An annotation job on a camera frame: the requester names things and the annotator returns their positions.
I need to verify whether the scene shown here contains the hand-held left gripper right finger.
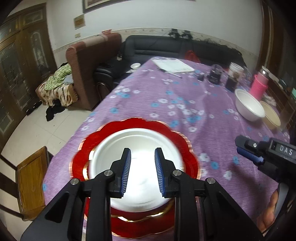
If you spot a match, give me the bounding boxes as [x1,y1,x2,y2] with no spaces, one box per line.
[154,148,264,241]

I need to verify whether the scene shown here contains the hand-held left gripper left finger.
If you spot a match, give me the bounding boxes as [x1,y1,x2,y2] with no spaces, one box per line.
[21,148,132,241]

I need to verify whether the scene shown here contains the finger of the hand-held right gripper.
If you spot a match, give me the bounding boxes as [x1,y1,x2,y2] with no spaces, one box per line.
[237,148,265,165]
[235,136,271,151]

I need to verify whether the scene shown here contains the white round plate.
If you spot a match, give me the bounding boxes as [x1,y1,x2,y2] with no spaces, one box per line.
[88,127,186,212]

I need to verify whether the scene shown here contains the large red scalloped plate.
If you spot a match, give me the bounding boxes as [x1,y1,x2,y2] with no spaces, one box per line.
[69,118,202,239]

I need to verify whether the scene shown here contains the person's right hand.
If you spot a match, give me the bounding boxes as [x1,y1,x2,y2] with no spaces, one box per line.
[256,191,279,233]

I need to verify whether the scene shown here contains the cream plastic bowl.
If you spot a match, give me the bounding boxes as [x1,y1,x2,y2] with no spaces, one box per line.
[259,101,281,130]

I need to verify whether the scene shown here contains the large white bowl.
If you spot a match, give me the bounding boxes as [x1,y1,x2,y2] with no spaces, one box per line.
[235,89,265,122]

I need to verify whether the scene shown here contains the purple floral tablecloth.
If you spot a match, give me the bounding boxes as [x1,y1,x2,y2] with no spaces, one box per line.
[43,58,290,241]

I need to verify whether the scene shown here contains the bottle with pink knitted sleeve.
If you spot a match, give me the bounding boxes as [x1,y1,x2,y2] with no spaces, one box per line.
[248,66,270,99]

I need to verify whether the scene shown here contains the dark jar with thread spool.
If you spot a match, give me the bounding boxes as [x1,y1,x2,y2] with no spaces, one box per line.
[225,73,238,91]

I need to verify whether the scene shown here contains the black round device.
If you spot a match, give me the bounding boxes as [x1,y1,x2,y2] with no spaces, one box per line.
[207,64,223,85]

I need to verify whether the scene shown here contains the white cylindrical jar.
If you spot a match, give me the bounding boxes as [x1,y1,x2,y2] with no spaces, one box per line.
[228,62,244,80]

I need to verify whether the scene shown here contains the dark clothes pile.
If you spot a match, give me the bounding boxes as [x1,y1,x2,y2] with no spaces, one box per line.
[45,102,65,121]

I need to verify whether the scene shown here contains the wooden chair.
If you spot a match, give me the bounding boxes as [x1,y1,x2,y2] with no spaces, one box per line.
[0,146,54,222]

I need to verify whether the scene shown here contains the black and white pen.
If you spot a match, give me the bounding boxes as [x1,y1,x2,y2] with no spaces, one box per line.
[157,68,183,79]

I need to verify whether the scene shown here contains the red plastic bag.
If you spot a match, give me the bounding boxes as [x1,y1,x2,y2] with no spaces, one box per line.
[184,50,197,62]

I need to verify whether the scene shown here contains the white paper pad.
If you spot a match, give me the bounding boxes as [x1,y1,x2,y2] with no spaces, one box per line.
[151,58,195,73]

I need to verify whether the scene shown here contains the floral blanket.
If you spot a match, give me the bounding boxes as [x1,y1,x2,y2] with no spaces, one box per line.
[36,62,78,107]

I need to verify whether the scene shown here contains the dark shoes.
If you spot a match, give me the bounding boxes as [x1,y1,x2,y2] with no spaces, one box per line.
[26,102,43,115]

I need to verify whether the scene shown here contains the brown armchair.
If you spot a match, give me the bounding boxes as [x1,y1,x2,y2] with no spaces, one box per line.
[65,32,122,110]

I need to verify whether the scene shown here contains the black leather sofa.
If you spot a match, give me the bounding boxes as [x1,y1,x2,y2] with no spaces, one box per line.
[94,35,245,91]

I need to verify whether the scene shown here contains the wooden wardrobe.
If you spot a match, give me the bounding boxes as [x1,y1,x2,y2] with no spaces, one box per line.
[0,5,57,144]

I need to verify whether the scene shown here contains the yellow wall notice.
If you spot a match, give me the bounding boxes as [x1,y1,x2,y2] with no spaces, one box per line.
[73,14,85,29]

